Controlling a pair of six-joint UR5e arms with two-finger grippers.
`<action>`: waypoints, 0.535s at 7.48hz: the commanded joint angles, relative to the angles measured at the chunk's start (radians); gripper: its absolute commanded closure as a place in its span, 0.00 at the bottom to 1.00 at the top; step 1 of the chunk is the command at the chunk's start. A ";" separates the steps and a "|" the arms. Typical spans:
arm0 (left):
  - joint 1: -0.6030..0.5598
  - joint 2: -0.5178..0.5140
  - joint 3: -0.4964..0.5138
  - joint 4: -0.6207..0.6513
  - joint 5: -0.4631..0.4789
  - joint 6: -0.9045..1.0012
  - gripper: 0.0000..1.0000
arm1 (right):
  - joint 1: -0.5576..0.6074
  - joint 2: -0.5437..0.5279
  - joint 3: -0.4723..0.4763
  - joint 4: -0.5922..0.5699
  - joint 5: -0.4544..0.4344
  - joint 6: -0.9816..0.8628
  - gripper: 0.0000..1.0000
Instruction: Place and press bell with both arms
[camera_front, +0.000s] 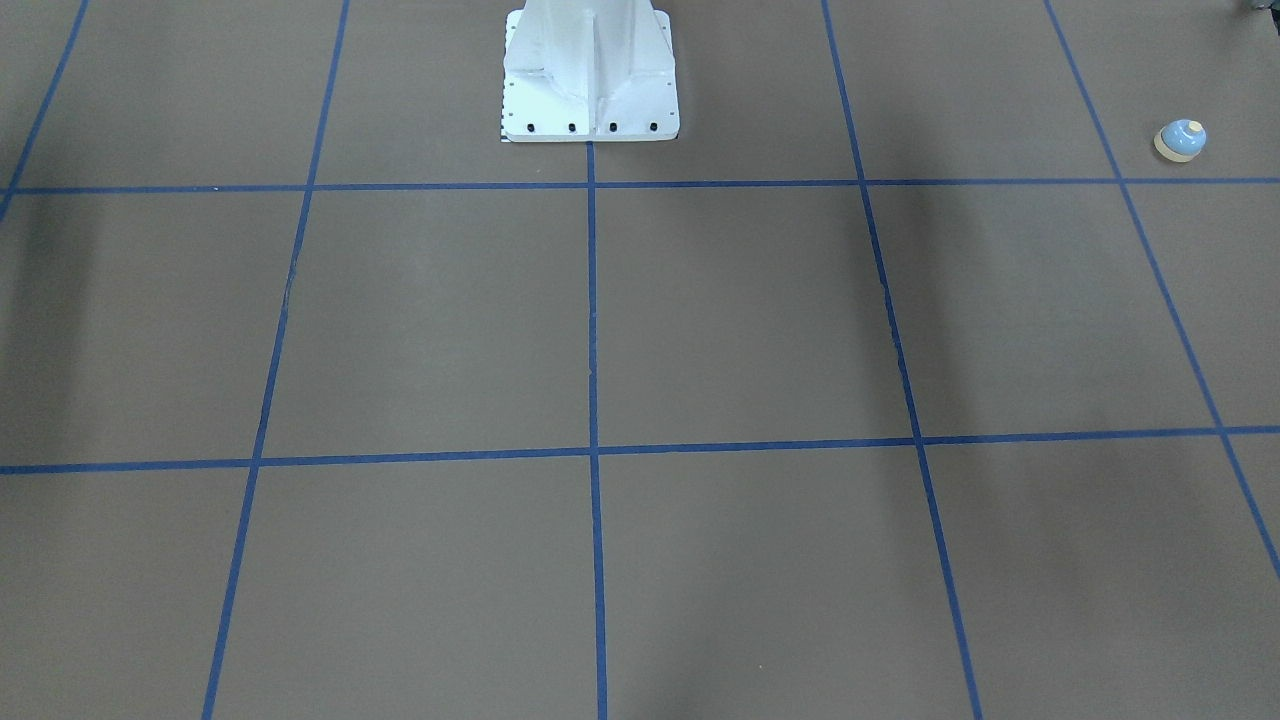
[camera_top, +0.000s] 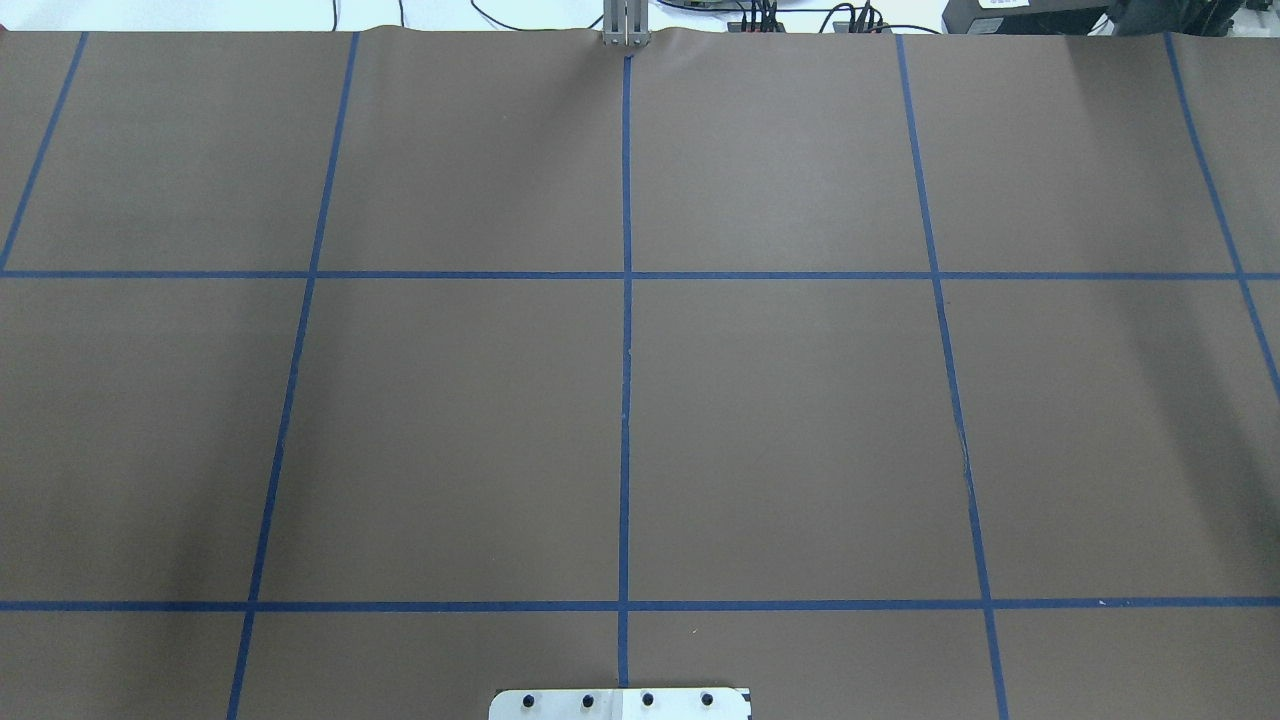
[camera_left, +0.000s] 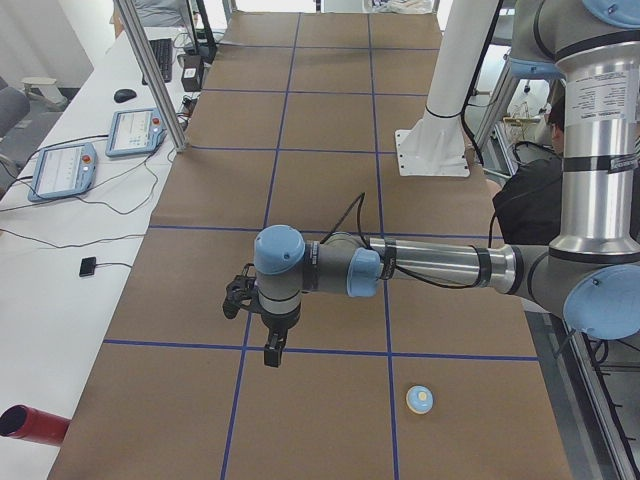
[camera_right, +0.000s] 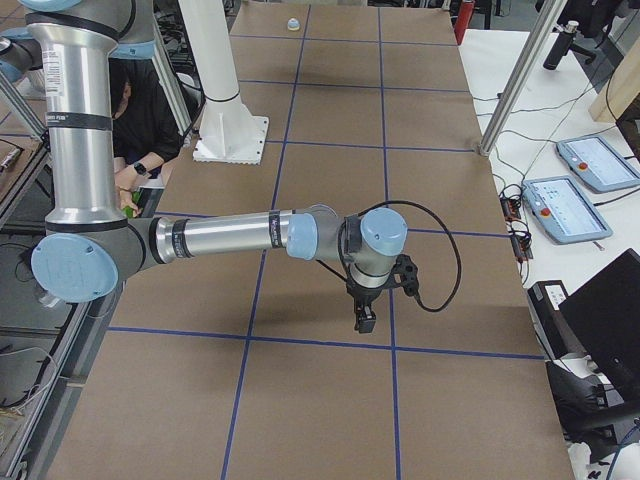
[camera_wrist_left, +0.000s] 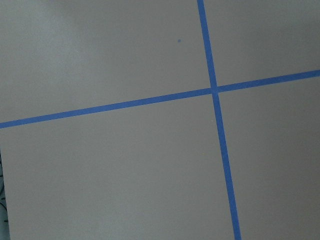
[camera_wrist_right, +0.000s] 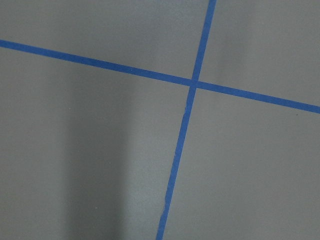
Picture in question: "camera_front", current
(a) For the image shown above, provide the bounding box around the blue service bell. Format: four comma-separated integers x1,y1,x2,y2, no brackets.
1153,119,1208,163

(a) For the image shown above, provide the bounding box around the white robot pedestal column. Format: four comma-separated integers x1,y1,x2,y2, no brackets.
500,1,681,143

